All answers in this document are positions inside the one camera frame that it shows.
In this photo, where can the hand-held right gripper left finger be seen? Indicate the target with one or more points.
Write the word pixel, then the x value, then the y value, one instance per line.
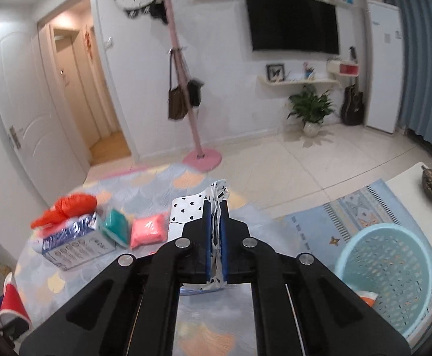
pixel 207 226

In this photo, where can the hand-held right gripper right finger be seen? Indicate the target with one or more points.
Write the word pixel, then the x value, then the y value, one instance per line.
pixel 223 230

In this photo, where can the white heart-print bag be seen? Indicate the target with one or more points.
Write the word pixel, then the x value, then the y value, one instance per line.
pixel 186 207

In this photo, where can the light blue laundry basket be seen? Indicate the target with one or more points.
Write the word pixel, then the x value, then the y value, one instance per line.
pixel 386 267

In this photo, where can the pink packet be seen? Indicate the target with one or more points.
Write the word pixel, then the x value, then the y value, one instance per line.
pixel 149 231

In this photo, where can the teal packet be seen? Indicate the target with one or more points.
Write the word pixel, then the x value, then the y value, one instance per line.
pixel 115 226

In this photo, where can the brown handbag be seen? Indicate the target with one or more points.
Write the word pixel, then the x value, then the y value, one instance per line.
pixel 177 104

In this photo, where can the blue and white tissue box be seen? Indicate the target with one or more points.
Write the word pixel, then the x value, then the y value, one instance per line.
pixel 75 241

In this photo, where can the black bag on rack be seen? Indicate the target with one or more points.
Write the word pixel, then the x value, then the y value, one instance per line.
pixel 195 91

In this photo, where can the blue patterned rug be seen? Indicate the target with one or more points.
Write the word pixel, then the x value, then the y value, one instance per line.
pixel 360 211

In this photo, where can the orange plastic bag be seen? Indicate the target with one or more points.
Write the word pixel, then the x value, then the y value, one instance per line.
pixel 64 207

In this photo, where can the pink coat rack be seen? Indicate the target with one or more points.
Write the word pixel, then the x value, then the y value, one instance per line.
pixel 186 81

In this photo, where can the potted green plant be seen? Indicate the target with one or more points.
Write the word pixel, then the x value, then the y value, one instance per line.
pixel 311 107

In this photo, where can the orange item in basket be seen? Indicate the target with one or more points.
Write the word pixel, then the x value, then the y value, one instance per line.
pixel 368 298

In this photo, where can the black acoustic guitar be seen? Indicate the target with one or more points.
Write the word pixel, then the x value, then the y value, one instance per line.
pixel 352 106

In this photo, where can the white coffee table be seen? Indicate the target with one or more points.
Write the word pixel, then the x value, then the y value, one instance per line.
pixel 420 200

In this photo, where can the red and white cloth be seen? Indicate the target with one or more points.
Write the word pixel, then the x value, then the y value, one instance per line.
pixel 12 304

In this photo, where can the white door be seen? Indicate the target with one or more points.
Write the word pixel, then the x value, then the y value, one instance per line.
pixel 26 118

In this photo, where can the white refrigerator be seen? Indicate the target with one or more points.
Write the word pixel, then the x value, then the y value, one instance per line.
pixel 383 66

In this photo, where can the blue curtain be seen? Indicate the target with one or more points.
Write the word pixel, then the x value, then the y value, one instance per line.
pixel 420 59

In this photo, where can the black picture frame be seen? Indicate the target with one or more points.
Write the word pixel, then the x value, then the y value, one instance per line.
pixel 275 72

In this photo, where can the white wall shelf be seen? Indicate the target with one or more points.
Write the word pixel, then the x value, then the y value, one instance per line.
pixel 297 81

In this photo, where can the red box wall shelf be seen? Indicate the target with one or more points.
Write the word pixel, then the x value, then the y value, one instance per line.
pixel 343 68

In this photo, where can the black wall television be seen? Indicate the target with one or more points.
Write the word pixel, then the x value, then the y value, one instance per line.
pixel 293 22

